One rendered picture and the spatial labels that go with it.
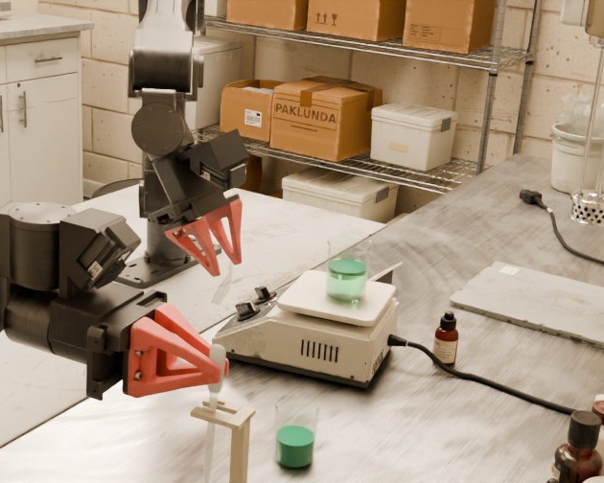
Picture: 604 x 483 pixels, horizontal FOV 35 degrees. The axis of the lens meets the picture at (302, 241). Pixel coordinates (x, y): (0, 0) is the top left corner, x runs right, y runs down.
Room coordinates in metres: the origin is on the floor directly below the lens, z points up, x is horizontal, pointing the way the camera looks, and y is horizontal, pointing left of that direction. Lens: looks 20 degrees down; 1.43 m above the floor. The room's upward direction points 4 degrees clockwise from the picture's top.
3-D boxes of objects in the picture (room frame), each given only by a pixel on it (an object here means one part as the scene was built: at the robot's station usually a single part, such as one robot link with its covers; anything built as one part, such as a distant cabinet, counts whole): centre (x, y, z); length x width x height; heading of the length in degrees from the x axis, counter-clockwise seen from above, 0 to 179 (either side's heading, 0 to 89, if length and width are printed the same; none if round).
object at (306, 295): (1.05, -0.05, 0.98); 0.12 x 0.12 x 0.01; 72
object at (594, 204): (1.25, -0.40, 1.17); 0.07 x 0.07 x 0.25
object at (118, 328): (0.70, 0.10, 1.06); 0.09 x 0.07 x 0.07; 68
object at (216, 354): (0.69, 0.06, 1.06); 0.01 x 0.01 x 0.04; 68
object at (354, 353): (1.06, -0.02, 0.94); 0.22 x 0.13 x 0.08; 72
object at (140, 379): (0.72, 0.10, 1.06); 0.09 x 0.07 x 0.07; 68
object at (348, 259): (1.04, -0.06, 1.02); 0.06 x 0.05 x 0.08; 27
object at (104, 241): (0.74, 0.16, 1.12); 0.07 x 0.06 x 0.11; 157
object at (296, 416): (0.82, -0.01, 0.93); 0.04 x 0.04 x 0.06
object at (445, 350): (1.06, -0.19, 0.93); 0.03 x 0.03 x 0.07
